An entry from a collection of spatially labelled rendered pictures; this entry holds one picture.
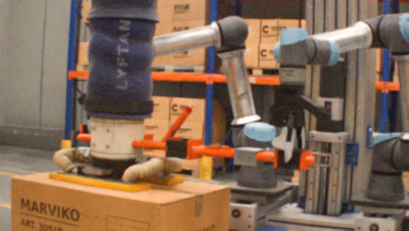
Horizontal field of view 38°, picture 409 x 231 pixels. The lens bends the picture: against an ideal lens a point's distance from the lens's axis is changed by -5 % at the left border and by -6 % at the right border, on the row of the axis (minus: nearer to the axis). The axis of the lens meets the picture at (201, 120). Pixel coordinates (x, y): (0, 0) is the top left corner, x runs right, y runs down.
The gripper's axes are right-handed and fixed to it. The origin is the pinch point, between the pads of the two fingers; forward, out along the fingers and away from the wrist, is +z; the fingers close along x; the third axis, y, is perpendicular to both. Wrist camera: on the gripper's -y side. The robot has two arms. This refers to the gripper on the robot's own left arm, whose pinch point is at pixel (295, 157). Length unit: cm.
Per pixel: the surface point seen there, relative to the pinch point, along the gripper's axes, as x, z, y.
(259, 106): -814, 12, 377
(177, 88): -809, -12, 537
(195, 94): -811, -2, 502
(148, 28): 1, -35, 50
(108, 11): 11, -40, 58
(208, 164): -675, 99, 395
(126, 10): 9, -40, 53
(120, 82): 9, -18, 53
